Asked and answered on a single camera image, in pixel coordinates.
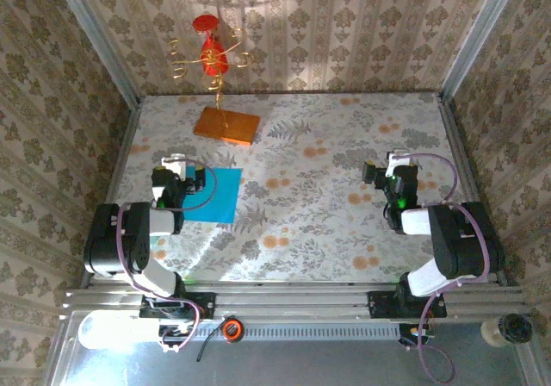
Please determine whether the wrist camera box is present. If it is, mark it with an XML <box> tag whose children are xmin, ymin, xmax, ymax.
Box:
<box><xmin>161</xmin><ymin>154</ymin><xmax>189</xmax><ymax>174</ymax></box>
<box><xmin>386</xmin><ymin>150</ymin><xmax>411</xmax><ymax>168</ymax></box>

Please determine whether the aluminium side rail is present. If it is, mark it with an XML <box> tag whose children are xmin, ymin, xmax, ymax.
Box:
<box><xmin>436</xmin><ymin>92</ymin><xmax>509</xmax><ymax>286</ymax></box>
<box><xmin>80</xmin><ymin>99</ymin><xmax>143</xmax><ymax>288</ymax></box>

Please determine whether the grey slotted cable duct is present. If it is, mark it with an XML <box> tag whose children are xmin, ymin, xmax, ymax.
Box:
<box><xmin>158</xmin><ymin>321</ymin><xmax>408</xmax><ymax>342</ymax></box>

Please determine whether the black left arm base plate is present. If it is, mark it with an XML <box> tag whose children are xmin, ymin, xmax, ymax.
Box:
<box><xmin>139</xmin><ymin>291</ymin><xmax>216</xmax><ymax>321</ymax></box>

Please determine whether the white cylinder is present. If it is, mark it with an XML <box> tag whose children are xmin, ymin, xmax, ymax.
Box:
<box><xmin>77</xmin><ymin>310</ymin><xmax>160</xmax><ymax>352</ymax></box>

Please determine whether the white spool with black cap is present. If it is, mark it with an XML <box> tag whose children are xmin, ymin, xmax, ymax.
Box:
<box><xmin>480</xmin><ymin>313</ymin><xmax>535</xmax><ymax>347</ymax></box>

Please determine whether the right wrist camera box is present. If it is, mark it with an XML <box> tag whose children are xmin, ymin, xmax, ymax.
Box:
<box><xmin>386</xmin><ymin>150</ymin><xmax>411</xmax><ymax>168</ymax></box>

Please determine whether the short black cable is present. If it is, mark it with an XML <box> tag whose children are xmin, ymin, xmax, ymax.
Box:
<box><xmin>196</xmin><ymin>332</ymin><xmax>225</xmax><ymax>363</ymax></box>

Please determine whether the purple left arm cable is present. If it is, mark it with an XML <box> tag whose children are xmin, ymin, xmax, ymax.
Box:
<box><xmin>116</xmin><ymin>157</ymin><xmax>219</xmax><ymax>355</ymax></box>

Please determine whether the red glass vase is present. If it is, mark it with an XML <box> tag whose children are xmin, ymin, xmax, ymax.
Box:
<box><xmin>192</xmin><ymin>14</ymin><xmax>229</xmax><ymax>77</ymax></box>

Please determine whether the aluminium corner post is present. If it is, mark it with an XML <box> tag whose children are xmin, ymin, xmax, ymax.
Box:
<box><xmin>49</xmin><ymin>0</ymin><xmax>142</xmax><ymax>107</ymax></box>
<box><xmin>438</xmin><ymin>0</ymin><xmax>524</xmax><ymax>103</ymax></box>

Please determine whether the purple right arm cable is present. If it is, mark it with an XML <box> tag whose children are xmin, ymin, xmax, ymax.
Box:
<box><xmin>404</xmin><ymin>153</ymin><xmax>492</xmax><ymax>385</ymax></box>

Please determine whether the floral table cloth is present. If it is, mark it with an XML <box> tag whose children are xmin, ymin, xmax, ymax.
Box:
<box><xmin>92</xmin><ymin>92</ymin><xmax>492</xmax><ymax>283</ymax></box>

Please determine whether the grey metal shelf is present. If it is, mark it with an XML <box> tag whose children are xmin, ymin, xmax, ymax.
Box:
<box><xmin>42</xmin><ymin>312</ymin><xmax>543</xmax><ymax>386</ymax></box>

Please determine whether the blue paper sheet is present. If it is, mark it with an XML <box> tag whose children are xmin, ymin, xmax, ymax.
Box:
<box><xmin>180</xmin><ymin>166</ymin><xmax>243</xmax><ymax>224</ymax></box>

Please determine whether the gold wire stand wooden base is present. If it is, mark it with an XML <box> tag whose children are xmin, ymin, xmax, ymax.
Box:
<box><xmin>167</xmin><ymin>26</ymin><xmax>262</xmax><ymax>146</ymax></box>

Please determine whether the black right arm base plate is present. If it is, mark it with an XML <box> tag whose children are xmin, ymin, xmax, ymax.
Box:
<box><xmin>368</xmin><ymin>289</ymin><xmax>448</xmax><ymax>320</ymax></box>

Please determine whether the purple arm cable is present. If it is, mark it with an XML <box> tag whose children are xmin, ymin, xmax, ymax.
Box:
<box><xmin>404</xmin><ymin>153</ymin><xmax>492</xmax><ymax>385</ymax></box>
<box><xmin>116</xmin><ymin>157</ymin><xmax>219</xmax><ymax>355</ymax></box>

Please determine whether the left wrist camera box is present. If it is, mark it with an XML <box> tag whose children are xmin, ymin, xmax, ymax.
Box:
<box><xmin>161</xmin><ymin>154</ymin><xmax>189</xmax><ymax>174</ymax></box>

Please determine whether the small connector board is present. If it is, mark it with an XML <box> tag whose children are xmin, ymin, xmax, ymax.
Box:
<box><xmin>158</xmin><ymin>321</ymin><xmax>195</xmax><ymax>356</ymax></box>
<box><xmin>398</xmin><ymin>323</ymin><xmax>436</xmax><ymax>352</ymax></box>

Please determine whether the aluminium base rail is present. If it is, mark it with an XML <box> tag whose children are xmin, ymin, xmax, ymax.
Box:
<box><xmin>59</xmin><ymin>285</ymin><xmax>529</xmax><ymax>321</ymax></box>

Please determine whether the orange ring on rail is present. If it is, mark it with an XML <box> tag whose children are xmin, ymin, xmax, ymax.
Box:
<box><xmin>221</xmin><ymin>315</ymin><xmax>245</xmax><ymax>343</ymax></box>

